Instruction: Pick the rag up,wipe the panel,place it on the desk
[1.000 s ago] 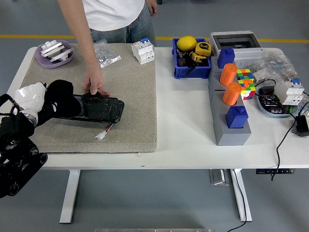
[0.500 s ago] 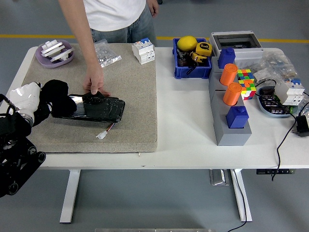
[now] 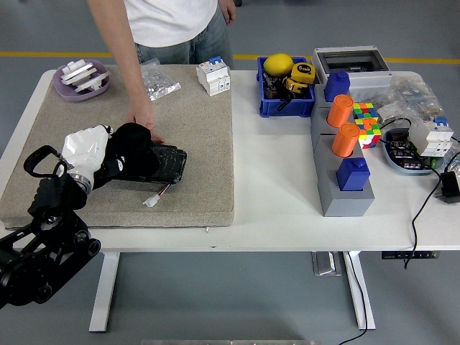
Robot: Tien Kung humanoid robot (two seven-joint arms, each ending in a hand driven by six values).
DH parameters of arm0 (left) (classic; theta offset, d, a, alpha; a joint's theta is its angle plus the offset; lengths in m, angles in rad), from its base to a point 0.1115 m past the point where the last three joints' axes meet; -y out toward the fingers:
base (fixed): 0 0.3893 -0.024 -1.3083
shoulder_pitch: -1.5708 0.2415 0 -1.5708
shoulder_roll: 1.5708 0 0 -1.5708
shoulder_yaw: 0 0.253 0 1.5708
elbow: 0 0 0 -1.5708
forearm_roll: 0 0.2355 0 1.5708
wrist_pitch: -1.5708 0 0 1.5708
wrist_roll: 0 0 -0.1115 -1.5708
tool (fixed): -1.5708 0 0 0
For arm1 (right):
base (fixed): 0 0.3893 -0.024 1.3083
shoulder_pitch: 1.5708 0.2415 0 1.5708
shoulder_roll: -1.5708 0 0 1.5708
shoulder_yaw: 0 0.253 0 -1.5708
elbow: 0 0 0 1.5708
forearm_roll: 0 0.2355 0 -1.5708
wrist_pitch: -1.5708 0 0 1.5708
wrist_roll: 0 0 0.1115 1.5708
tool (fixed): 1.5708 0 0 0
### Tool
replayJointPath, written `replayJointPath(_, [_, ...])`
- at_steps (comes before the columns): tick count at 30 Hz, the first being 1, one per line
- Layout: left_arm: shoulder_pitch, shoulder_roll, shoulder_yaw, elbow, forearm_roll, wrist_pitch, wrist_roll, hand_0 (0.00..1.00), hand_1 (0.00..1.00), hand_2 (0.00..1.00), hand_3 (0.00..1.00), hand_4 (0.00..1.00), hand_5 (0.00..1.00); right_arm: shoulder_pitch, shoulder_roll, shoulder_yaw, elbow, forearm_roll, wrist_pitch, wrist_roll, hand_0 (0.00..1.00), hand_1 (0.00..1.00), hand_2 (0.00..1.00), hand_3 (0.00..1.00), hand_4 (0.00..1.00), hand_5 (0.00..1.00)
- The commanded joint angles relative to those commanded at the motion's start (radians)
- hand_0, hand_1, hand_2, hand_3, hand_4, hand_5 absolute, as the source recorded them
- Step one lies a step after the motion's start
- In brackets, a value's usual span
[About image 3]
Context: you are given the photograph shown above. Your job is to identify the black floor cable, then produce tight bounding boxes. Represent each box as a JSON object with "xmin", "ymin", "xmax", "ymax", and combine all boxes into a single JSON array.
[{"xmin": 337, "ymin": 251, "xmax": 368, "ymax": 345}]

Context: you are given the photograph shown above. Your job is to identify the orange cylinder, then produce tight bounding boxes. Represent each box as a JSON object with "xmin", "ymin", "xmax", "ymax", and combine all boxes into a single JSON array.
[
  {"xmin": 331, "ymin": 121, "xmax": 362, "ymax": 158},
  {"xmin": 326, "ymin": 94, "xmax": 355, "ymax": 129}
]

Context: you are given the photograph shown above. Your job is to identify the clear plastic bag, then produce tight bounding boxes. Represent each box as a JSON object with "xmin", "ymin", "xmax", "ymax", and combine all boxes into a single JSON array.
[{"xmin": 445, "ymin": 136, "xmax": 460, "ymax": 174}]

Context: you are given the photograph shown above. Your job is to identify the white table leg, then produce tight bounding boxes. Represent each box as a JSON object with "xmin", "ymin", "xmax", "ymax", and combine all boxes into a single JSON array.
[
  {"xmin": 88, "ymin": 251, "xmax": 120, "ymax": 334},
  {"xmin": 341, "ymin": 250, "xmax": 377, "ymax": 331}
]

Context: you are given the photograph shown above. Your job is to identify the black adapter cable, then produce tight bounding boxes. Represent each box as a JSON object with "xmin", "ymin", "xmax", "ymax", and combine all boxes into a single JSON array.
[{"xmin": 402, "ymin": 150, "xmax": 460, "ymax": 270}]

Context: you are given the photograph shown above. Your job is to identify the black power adapter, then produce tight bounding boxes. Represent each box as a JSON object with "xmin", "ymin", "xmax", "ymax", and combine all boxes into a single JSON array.
[{"xmin": 434, "ymin": 171, "xmax": 460, "ymax": 205}]

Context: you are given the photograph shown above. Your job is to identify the multicoloured puzzle cube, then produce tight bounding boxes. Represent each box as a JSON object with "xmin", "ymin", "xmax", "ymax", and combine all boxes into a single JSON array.
[
  {"xmin": 355, "ymin": 118, "xmax": 383, "ymax": 150},
  {"xmin": 352, "ymin": 102, "xmax": 380, "ymax": 125}
]

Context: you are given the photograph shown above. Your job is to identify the clear bag of screws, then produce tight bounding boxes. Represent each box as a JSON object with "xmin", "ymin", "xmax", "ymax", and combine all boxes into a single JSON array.
[{"xmin": 139, "ymin": 58, "xmax": 182, "ymax": 101}]

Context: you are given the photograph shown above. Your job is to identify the grey-brown mat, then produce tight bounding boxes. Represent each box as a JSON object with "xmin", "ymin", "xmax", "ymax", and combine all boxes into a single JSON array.
[{"xmin": 0, "ymin": 63, "xmax": 235, "ymax": 229}]

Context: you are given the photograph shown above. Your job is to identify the black plastic-wrapped panel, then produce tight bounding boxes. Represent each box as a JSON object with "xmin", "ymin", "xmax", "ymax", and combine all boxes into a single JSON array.
[{"xmin": 103, "ymin": 143, "xmax": 188, "ymax": 184}]

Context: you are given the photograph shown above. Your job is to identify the clear bags of small parts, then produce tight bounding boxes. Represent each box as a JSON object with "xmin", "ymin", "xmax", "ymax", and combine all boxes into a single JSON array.
[{"xmin": 374, "ymin": 73, "xmax": 447, "ymax": 127}]

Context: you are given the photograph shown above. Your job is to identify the black table control panel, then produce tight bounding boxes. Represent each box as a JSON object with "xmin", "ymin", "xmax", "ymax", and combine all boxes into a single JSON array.
[{"xmin": 380, "ymin": 250, "xmax": 440, "ymax": 260}]

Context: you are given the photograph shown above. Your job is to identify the white plastic bracket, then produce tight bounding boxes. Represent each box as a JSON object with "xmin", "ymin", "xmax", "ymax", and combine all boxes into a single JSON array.
[
  {"xmin": 74, "ymin": 70, "xmax": 112, "ymax": 93},
  {"xmin": 61, "ymin": 60, "xmax": 97, "ymax": 86}
]

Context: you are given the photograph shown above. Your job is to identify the yellow round ball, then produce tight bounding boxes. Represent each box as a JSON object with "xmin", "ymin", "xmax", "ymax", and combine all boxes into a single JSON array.
[{"xmin": 263, "ymin": 52, "xmax": 295, "ymax": 77}]

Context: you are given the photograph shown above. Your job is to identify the grey electrical enclosure box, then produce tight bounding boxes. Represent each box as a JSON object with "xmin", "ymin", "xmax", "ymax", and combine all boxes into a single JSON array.
[{"xmin": 310, "ymin": 45, "xmax": 392, "ymax": 101}]

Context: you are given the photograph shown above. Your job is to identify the blue-grey plastic dish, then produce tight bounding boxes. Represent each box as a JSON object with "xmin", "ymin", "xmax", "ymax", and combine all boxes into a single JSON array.
[{"xmin": 382, "ymin": 127, "xmax": 445, "ymax": 176}]

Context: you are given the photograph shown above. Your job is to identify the yellow tape measure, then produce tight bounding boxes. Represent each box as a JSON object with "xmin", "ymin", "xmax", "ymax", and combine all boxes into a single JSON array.
[
  {"xmin": 290, "ymin": 61, "xmax": 316, "ymax": 84},
  {"xmin": 282, "ymin": 75, "xmax": 307, "ymax": 95}
]

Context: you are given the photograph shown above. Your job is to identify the black tool handle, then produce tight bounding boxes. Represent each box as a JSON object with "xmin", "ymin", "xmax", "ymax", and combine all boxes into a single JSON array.
[{"xmin": 276, "ymin": 94, "xmax": 295, "ymax": 112}]

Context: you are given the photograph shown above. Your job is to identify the white connector with coloured wires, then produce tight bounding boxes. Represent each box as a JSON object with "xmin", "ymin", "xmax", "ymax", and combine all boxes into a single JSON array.
[{"xmin": 142, "ymin": 182, "xmax": 173, "ymax": 208}]

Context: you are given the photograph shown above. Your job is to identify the person's left hand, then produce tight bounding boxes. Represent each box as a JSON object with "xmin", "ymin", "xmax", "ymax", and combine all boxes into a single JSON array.
[{"xmin": 219, "ymin": 0, "xmax": 238, "ymax": 26}]

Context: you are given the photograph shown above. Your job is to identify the person's right hand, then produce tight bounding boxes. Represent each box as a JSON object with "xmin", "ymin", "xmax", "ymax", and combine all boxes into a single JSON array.
[{"xmin": 124, "ymin": 96, "xmax": 166, "ymax": 144}]

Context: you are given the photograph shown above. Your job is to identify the dark electronic modules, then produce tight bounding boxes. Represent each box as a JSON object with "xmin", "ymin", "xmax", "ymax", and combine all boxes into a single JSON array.
[{"xmin": 387, "ymin": 139, "xmax": 433, "ymax": 170}]

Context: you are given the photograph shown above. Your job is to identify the person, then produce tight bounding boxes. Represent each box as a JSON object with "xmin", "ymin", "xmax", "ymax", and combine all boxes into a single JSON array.
[{"xmin": 87, "ymin": 0, "xmax": 238, "ymax": 144}]

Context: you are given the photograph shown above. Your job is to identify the blue plastic bin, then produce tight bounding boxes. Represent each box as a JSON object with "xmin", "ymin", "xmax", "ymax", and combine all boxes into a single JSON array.
[{"xmin": 257, "ymin": 55, "xmax": 317, "ymax": 118}]

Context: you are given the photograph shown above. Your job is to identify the blue block with knob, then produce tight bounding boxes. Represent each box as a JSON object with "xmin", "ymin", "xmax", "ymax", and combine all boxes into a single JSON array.
[
  {"xmin": 323, "ymin": 70, "xmax": 351, "ymax": 104},
  {"xmin": 336, "ymin": 157, "xmax": 372, "ymax": 192}
]

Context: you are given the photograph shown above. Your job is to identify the white circuit breaker blue lever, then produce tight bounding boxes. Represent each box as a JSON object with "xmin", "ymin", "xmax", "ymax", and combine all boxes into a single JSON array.
[
  {"xmin": 408, "ymin": 116, "xmax": 455, "ymax": 157},
  {"xmin": 195, "ymin": 55, "xmax": 231, "ymax": 97}
]

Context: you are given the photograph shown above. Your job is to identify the purple plastic dish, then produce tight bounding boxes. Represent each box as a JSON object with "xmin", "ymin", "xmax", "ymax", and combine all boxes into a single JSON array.
[{"xmin": 52, "ymin": 59, "xmax": 111, "ymax": 103}]

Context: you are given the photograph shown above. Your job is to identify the grey block holder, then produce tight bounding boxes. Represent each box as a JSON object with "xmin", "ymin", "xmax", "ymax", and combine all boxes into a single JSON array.
[{"xmin": 310, "ymin": 96, "xmax": 376, "ymax": 218}]

